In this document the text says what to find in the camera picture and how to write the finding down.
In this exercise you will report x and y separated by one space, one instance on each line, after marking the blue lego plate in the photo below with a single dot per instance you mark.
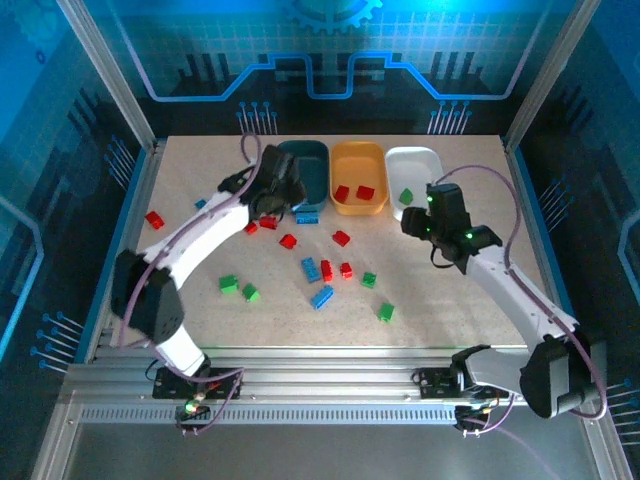
307 218

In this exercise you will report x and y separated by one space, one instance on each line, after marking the teal plastic container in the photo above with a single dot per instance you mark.
315 175

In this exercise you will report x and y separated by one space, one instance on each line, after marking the white plastic container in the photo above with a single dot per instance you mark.
410 167

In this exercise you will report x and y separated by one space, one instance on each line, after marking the small blue lego brick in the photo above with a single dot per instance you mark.
200 204

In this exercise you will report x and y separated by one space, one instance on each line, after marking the yellow plastic container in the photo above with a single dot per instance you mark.
357 165

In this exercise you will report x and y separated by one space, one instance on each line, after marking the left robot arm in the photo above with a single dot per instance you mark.
200 235

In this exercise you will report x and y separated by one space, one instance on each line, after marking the right base connector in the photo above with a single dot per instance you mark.
472 412

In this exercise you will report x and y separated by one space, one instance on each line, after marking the base connector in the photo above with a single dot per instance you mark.
192 410
472 412

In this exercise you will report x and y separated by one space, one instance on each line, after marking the left base connector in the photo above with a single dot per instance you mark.
192 410

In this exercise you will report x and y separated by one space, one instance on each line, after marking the grey front panel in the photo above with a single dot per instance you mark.
320 450

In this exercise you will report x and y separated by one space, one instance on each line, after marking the table side rail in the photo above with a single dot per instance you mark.
141 200
531 200

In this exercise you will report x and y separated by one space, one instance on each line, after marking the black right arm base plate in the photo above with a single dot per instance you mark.
435 382

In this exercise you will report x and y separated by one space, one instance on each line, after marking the aluminium frame post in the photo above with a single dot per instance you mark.
545 75
107 75

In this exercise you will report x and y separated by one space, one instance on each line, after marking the aluminium mounting rail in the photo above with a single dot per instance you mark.
325 380

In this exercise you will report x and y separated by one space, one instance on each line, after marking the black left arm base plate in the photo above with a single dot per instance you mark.
170 387

